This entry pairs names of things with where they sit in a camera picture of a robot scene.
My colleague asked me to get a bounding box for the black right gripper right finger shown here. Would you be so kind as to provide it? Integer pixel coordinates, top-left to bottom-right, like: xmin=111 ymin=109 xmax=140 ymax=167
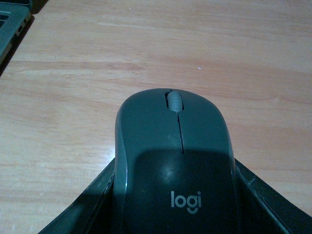
xmin=236 ymin=162 xmax=312 ymax=234

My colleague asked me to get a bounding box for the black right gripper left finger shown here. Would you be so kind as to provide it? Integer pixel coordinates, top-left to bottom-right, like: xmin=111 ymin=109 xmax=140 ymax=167
xmin=40 ymin=160 xmax=115 ymax=234

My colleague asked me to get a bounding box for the grey Logitech wireless mouse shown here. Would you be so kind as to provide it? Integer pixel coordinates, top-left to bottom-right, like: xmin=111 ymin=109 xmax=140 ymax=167
xmin=112 ymin=89 xmax=239 ymax=234

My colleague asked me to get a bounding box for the grey laptop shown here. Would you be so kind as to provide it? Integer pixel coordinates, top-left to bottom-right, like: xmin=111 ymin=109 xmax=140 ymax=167
xmin=0 ymin=0 xmax=33 ymax=64

